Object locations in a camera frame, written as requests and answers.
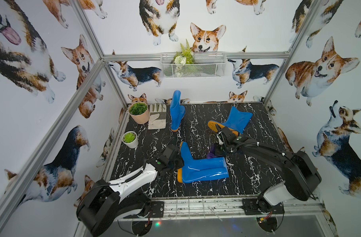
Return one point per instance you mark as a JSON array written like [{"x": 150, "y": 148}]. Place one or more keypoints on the green moss in white pot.
[{"x": 129, "y": 137}]

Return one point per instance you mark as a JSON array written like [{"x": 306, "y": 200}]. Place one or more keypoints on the blue rubber boot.
[
  {"x": 177, "y": 111},
  {"x": 200, "y": 170},
  {"x": 236, "y": 122}
]

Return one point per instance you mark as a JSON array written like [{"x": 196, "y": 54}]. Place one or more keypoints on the pink ribbed plant pot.
[{"x": 141, "y": 119}]

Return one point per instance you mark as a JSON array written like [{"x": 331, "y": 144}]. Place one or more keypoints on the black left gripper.
[{"x": 174, "y": 157}]

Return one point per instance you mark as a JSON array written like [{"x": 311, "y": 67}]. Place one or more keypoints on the fern with white flower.
[{"x": 183, "y": 61}]

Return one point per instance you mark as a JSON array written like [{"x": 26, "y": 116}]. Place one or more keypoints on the green plant in pink pot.
[{"x": 138, "y": 109}]

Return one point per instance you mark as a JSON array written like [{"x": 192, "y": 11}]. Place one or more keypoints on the small white plant pot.
[{"x": 134, "y": 144}]

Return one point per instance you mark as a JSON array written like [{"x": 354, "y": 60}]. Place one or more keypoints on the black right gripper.
[{"x": 216, "y": 146}]

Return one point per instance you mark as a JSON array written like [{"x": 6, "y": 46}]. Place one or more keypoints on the purple cloth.
[{"x": 212, "y": 152}]

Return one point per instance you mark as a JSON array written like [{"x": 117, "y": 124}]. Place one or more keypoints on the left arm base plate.
[{"x": 153, "y": 209}]

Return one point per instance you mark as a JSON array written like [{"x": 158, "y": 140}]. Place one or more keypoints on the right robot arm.
[{"x": 300, "y": 176}]

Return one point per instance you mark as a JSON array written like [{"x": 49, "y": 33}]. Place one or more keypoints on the white wire wall basket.
[{"x": 207, "y": 65}]

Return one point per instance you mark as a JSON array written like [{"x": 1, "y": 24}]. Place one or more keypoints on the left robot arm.
[{"x": 111, "y": 201}]

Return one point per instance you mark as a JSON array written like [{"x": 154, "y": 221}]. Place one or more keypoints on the aluminium front rail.
[{"x": 224, "y": 207}]

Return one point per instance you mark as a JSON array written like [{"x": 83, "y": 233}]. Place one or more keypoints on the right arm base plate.
[{"x": 253, "y": 206}]

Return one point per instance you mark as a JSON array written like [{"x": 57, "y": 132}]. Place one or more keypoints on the blue rubber boot back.
[{"x": 236, "y": 122}]

